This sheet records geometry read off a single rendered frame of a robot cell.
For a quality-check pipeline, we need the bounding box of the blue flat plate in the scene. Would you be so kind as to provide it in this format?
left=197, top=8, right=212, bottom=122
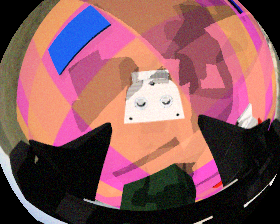
left=48, top=4, right=112, bottom=76

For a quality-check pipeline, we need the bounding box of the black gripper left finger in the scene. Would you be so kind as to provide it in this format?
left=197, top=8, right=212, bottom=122
left=30, top=123, right=113, bottom=202

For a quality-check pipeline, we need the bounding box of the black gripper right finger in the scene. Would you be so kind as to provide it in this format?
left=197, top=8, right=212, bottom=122
left=197, top=115, right=270, bottom=186

